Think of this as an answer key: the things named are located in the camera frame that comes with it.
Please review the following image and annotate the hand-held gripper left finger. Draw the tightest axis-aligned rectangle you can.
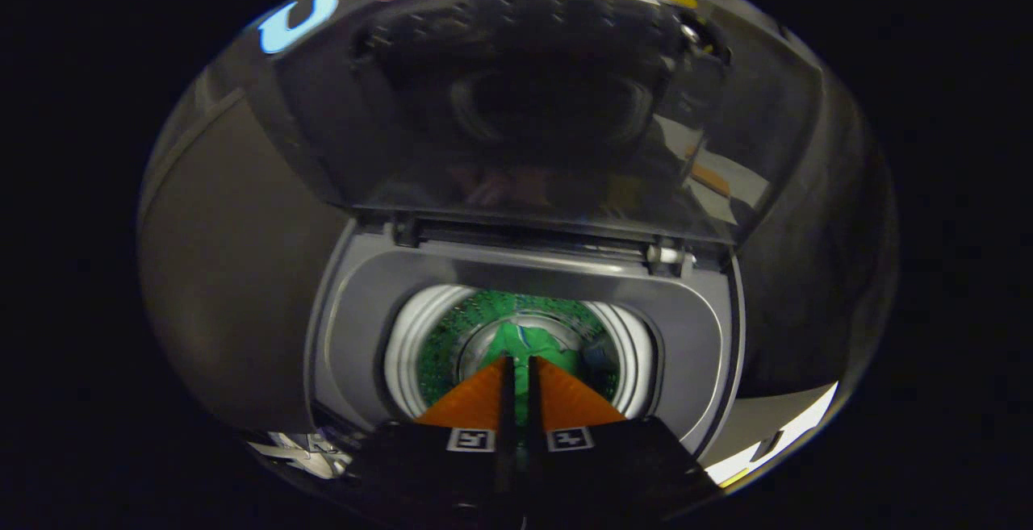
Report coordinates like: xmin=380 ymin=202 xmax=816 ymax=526
xmin=347 ymin=356 xmax=518 ymax=516

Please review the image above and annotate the dark transparent washing machine lid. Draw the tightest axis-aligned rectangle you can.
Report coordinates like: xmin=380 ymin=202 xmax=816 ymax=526
xmin=242 ymin=0 xmax=824 ymax=246

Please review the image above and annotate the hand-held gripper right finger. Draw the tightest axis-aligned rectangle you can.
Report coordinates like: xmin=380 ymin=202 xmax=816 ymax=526
xmin=521 ymin=356 xmax=705 ymax=523

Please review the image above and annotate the green polo shirt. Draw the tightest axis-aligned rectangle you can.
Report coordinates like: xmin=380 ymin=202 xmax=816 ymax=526
xmin=483 ymin=319 xmax=587 ymax=426

